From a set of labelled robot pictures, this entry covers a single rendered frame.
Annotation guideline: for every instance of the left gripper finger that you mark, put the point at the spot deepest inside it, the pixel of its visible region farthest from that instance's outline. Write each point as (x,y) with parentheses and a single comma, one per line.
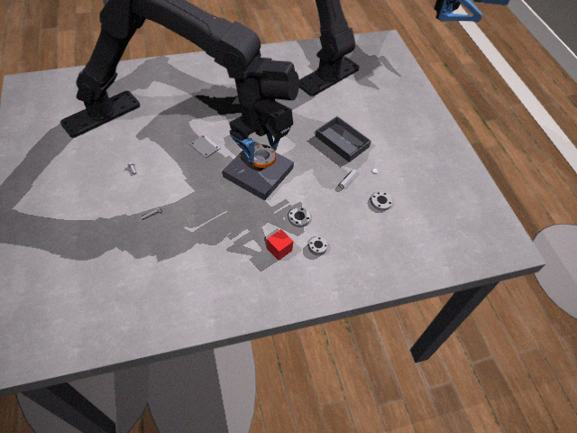
(446,13)
(496,2)

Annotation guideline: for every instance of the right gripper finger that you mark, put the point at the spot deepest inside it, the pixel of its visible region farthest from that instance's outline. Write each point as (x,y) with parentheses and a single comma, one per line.
(273,142)
(249,144)

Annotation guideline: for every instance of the red cube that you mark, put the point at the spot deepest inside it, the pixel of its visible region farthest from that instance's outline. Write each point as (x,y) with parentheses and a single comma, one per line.
(279,244)

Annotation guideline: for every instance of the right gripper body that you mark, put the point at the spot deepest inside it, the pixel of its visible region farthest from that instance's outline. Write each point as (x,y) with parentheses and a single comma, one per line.
(241,131)

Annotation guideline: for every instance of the grey metal bar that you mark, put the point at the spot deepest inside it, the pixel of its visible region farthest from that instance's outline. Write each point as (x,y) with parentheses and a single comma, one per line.
(348,179)

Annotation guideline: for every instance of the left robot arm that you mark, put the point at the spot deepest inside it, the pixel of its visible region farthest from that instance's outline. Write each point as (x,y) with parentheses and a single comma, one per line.
(337,40)

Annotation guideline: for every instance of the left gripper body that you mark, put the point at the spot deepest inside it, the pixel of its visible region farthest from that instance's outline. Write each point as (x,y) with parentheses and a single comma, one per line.
(437,4)

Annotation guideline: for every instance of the white round plate with orange rim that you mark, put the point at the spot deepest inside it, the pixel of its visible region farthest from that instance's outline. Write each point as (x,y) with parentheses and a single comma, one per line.
(264,163)

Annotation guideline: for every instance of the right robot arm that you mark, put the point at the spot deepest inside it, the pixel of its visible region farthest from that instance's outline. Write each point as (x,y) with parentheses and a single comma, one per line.
(232,45)

